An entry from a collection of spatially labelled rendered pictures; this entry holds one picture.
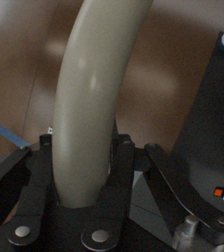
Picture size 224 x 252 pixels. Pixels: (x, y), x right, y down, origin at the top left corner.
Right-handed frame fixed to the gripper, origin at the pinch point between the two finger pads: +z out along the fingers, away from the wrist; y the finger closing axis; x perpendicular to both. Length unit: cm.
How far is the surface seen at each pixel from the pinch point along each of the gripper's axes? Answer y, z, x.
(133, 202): 15, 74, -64
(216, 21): 73, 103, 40
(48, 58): -45, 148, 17
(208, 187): 70, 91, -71
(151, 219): 23, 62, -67
